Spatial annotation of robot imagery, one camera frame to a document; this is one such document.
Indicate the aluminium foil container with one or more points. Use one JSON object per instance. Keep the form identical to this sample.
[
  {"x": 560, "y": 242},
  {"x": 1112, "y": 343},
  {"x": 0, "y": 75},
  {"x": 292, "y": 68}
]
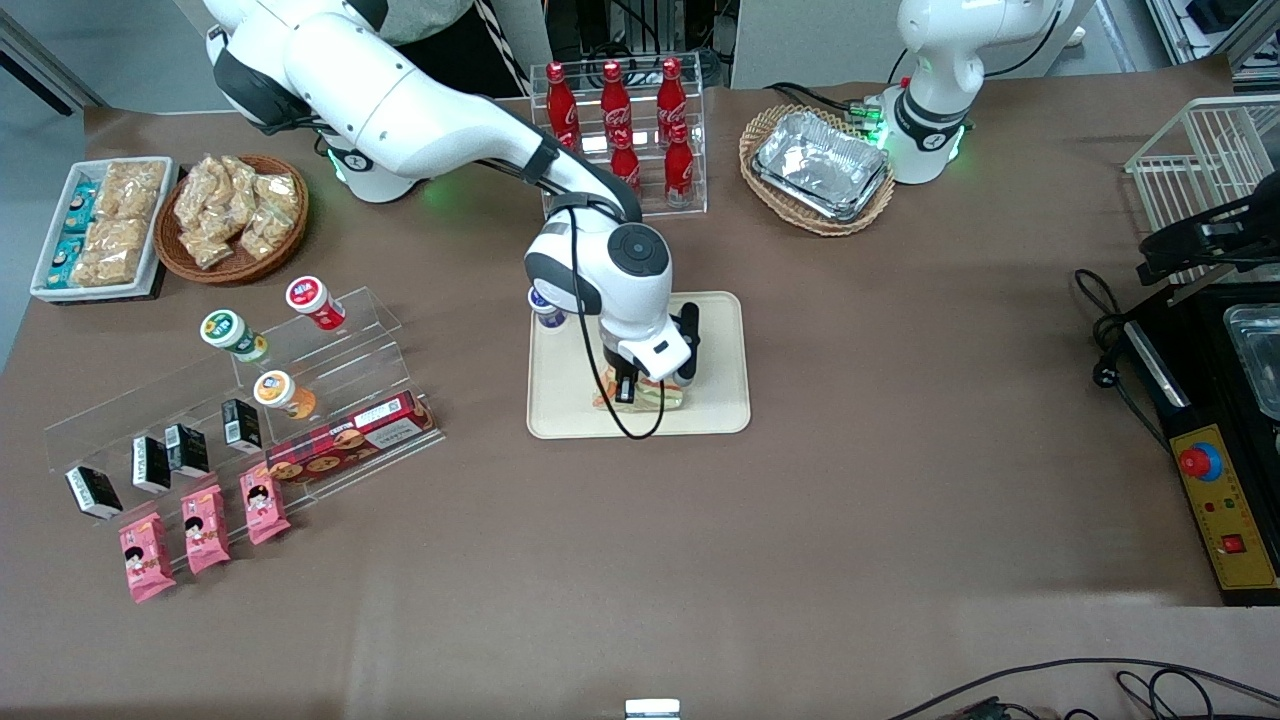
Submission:
[
  {"x": 860, "y": 208},
  {"x": 820, "y": 155}
]

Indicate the blue snack pack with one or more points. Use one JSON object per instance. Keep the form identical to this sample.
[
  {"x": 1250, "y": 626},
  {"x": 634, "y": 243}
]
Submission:
[
  {"x": 80, "y": 207},
  {"x": 67, "y": 262}
]

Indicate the clear acrylic bottle rack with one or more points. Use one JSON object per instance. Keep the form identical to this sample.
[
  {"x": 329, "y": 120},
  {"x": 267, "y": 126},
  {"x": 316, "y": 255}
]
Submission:
[{"x": 655, "y": 205}]

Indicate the round wicker basket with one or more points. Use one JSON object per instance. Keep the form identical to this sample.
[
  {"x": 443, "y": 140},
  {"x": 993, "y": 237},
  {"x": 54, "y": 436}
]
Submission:
[{"x": 250, "y": 268}]

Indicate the dark metal bar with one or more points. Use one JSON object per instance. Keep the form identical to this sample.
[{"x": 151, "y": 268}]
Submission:
[{"x": 50, "y": 80}]

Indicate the pink snack pack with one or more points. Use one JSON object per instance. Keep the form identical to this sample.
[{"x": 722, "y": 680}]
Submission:
[
  {"x": 146, "y": 557},
  {"x": 205, "y": 530},
  {"x": 264, "y": 505}
]

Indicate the aluminium frame shelf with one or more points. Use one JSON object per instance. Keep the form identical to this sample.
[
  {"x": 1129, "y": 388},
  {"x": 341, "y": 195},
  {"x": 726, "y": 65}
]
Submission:
[{"x": 1210, "y": 25}]

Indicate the golden crispy snack pack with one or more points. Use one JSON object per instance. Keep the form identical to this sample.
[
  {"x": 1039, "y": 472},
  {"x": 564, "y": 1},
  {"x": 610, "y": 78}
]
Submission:
[
  {"x": 133, "y": 188},
  {"x": 112, "y": 252}
]

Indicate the beige plastic tray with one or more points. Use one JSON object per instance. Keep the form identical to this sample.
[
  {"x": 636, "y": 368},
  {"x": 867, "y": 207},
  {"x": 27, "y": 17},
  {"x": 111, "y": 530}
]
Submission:
[{"x": 560, "y": 385}]

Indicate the oval wicker basket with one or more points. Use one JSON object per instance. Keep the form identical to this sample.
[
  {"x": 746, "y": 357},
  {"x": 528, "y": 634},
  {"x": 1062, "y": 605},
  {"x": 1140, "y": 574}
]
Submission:
[{"x": 760, "y": 195}]

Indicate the person in grey sweater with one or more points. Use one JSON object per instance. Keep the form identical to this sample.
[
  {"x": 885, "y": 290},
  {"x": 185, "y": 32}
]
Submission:
[{"x": 470, "y": 60}]

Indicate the stainless steel pan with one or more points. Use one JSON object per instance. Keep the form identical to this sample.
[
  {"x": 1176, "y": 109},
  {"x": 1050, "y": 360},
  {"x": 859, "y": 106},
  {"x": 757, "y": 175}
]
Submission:
[{"x": 1255, "y": 350}]

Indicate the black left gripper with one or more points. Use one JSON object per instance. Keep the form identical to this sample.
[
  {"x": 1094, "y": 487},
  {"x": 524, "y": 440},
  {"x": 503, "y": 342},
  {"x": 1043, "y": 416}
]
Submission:
[{"x": 1203, "y": 236}]

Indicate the black food warmer appliance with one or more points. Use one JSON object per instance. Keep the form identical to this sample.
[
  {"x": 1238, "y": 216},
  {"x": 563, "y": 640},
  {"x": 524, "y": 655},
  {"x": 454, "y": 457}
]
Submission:
[{"x": 1210, "y": 400}]

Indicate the green lid small bottle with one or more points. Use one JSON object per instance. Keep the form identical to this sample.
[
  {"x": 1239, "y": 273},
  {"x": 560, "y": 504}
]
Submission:
[{"x": 228, "y": 330}]

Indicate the white rectangular snack tray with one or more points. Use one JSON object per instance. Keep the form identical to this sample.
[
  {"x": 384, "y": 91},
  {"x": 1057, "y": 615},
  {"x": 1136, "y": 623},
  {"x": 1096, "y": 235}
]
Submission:
[{"x": 45, "y": 280}]

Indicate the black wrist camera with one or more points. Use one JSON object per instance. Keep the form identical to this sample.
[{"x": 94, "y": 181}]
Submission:
[{"x": 686, "y": 340}]

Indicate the grey metal strip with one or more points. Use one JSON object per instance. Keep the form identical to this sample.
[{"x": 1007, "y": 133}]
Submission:
[{"x": 1190, "y": 292}]

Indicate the blue lid small bottle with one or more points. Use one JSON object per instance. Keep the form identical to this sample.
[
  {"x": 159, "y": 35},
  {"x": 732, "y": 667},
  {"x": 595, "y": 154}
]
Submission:
[{"x": 545, "y": 316}]

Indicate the yellow control panel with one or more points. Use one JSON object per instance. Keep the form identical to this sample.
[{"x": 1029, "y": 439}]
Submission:
[{"x": 1240, "y": 510}]

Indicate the red round knob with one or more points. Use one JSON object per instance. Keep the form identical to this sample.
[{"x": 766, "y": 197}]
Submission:
[{"x": 1198, "y": 462}]

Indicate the orange lid small bottle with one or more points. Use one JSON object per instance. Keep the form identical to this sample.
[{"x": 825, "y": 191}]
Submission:
[{"x": 278, "y": 390}]

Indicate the red lid small bottle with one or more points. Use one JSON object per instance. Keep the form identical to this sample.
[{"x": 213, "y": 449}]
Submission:
[{"x": 312, "y": 298}]

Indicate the red cola bottle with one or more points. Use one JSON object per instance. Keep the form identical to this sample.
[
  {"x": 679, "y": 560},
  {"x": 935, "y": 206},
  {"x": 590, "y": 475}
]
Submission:
[
  {"x": 560, "y": 100},
  {"x": 679, "y": 168},
  {"x": 671, "y": 95},
  {"x": 626, "y": 160},
  {"x": 614, "y": 100}
]

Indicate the clear acrylic tiered shelf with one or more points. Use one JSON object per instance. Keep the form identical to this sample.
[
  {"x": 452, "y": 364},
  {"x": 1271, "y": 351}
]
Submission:
[{"x": 370, "y": 340}]

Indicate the clear bag of crackers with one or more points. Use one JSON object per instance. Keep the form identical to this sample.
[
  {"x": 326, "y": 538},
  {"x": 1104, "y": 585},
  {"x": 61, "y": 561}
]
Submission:
[
  {"x": 265, "y": 188},
  {"x": 205, "y": 190},
  {"x": 208, "y": 250},
  {"x": 265, "y": 232}
]

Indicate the red cookie box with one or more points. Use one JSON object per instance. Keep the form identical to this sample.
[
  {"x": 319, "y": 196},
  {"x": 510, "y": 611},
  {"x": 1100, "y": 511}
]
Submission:
[{"x": 350, "y": 438}]

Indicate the small black carton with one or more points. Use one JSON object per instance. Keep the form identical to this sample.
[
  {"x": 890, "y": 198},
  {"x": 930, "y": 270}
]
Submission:
[
  {"x": 151, "y": 464},
  {"x": 93, "y": 492},
  {"x": 241, "y": 424},
  {"x": 187, "y": 450}
]

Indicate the triangle sandwich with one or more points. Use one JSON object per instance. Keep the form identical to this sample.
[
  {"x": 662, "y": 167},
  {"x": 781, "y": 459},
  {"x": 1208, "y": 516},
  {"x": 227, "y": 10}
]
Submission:
[{"x": 655, "y": 398}]

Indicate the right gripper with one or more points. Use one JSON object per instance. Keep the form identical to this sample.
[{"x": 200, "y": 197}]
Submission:
[{"x": 625, "y": 381}]

